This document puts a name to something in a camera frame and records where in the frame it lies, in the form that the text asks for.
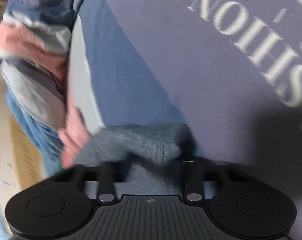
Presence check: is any striped crumpled quilt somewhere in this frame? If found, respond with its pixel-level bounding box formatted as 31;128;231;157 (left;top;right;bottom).
0;0;92;178

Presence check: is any grey knitted sweater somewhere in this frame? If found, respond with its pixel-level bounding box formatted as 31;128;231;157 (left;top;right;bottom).
74;124;195;198

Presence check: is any blue purple printed bed sheet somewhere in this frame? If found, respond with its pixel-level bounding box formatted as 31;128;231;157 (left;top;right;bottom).
69;0;302;239

